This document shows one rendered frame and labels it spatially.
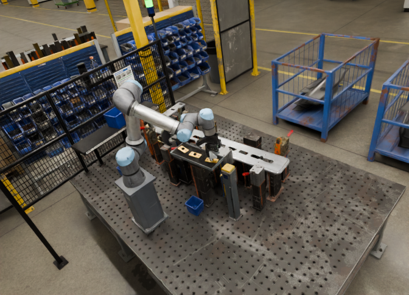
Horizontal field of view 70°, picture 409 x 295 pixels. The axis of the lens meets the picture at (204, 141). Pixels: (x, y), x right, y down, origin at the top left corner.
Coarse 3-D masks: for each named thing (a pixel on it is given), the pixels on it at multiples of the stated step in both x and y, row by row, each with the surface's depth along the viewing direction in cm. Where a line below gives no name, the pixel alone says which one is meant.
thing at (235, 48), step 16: (224, 0) 451; (240, 0) 477; (224, 16) 463; (240, 16) 490; (224, 32) 475; (240, 32) 504; (224, 48) 488; (240, 48) 518; (224, 64) 501; (240, 64) 533; (256, 64) 559; (224, 80) 511
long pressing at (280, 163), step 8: (160, 128) 262; (192, 136) 244; (200, 136) 242; (224, 144) 227; (232, 144) 226; (240, 144) 224; (232, 152) 218; (248, 152) 215; (256, 152) 213; (264, 152) 212; (240, 160) 208; (248, 160) 207; (256, 160) 206; (272, 160) 203; (280, 160) 202; (288, 160) 201; (272, 168) 196; (280, 168) 195
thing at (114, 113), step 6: (114, 108) 278; (108, 114) 273; (114, 114) 279; (120, 114) 264; (108, 120) 269; (114, 120) 263; (120, 120) 266; (108, 126) 275; (114, 126) 269; (120, 126) 267
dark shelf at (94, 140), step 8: (144, 104) 302; (152, 104) 299; (104, 128) 273; (112, 128) 270; (88, 136) 265; (96, 136) 263; (104, 136) 261; (112, 136) 261; (80, 144) 256; (88, 144) 254; (96, 144) 252; (80, 152) 247; (88, 152) 247
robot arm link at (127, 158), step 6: (120, 150) 183; (126, 150) 182; (132, 150) 182; (120, 156) 179; (126, 156) 178; (132, 156) 180; (138, 156) 187; (120, 162) 178; (126, 162) 178; (132, 162) 181; (120, 168) 184; (126, 168) 181; (132, 168) 182; (126, 174) 183
